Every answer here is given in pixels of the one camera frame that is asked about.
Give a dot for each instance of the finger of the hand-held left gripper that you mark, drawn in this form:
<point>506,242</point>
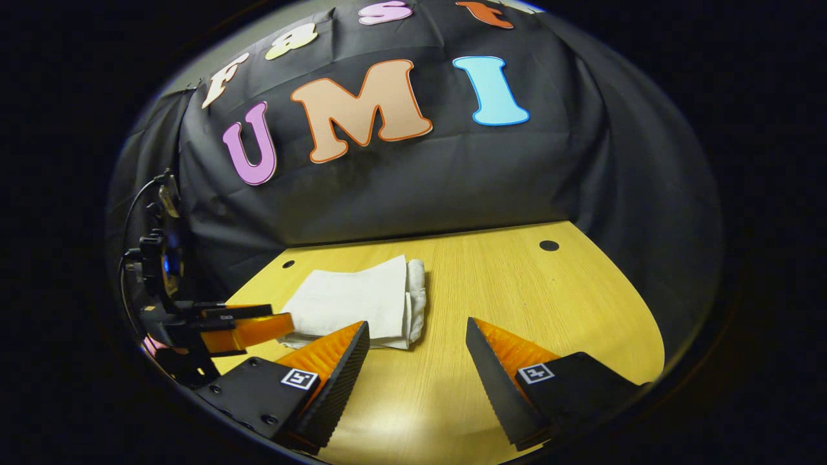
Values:
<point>239,311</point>
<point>252,330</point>

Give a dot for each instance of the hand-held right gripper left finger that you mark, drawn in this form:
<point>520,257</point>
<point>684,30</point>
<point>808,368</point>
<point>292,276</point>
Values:
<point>342,387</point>

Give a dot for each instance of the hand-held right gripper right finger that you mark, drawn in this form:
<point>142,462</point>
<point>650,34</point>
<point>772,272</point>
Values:
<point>494,381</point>

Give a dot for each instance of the black backdrop cloth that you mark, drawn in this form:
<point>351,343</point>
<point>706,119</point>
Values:
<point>452,181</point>

